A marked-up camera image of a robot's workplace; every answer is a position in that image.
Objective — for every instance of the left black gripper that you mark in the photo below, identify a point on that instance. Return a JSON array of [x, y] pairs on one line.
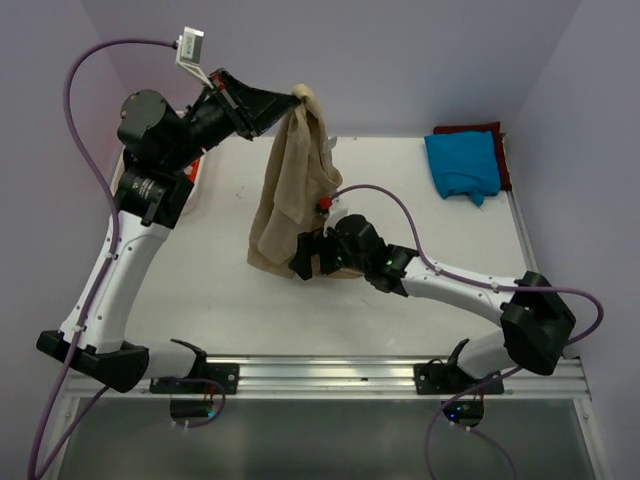
[[249, 109]]

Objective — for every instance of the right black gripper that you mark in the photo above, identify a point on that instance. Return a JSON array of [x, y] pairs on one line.
[[310, 244]]

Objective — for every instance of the beige polo shirt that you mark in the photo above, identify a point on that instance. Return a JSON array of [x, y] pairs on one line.
[[299, 172]]

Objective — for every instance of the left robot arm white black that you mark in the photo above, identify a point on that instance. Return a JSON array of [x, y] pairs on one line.
[[159, 145]]

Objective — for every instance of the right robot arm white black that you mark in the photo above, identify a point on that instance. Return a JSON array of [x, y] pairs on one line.
[[533, 322]]

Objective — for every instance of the red t shirt in basket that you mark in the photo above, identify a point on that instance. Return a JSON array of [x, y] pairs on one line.
[[193, 171]]

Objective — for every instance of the white plastic laundry basket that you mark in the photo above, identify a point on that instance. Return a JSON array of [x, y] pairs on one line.
[[193, 195]]

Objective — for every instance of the folded blue t shirt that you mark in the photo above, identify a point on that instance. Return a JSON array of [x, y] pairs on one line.
[[464, 164]]

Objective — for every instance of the folded dark red t shirt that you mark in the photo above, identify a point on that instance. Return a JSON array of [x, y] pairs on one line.
[[498, 138]]

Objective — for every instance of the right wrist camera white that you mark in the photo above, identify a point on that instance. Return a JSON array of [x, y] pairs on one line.
[[332, 210]]

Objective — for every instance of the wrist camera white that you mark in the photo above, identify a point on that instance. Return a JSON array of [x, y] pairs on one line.
[[332, 210], [188, 55]]

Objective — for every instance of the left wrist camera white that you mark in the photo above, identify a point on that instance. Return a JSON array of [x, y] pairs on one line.
[[188, 55]]

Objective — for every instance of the aluminium mounting rail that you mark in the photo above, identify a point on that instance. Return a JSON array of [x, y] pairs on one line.
[[378, 377]]

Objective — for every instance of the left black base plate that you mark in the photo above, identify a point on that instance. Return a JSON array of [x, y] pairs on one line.
[[225, 377]]

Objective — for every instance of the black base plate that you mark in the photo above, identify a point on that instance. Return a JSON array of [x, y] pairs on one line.
[[225, 377], [436, 377]]

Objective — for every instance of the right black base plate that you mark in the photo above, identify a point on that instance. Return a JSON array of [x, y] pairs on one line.
[[436, 377]]

